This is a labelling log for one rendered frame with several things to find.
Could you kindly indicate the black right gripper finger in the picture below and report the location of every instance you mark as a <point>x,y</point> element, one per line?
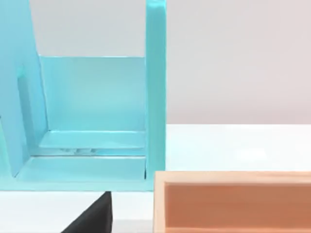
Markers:
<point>98,217</point>

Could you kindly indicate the light blue upright rack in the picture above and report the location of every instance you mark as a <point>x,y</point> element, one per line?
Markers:
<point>92,104</point>

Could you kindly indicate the shallow salmon-coloured box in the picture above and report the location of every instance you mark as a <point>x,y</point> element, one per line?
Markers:
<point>233,201</point>

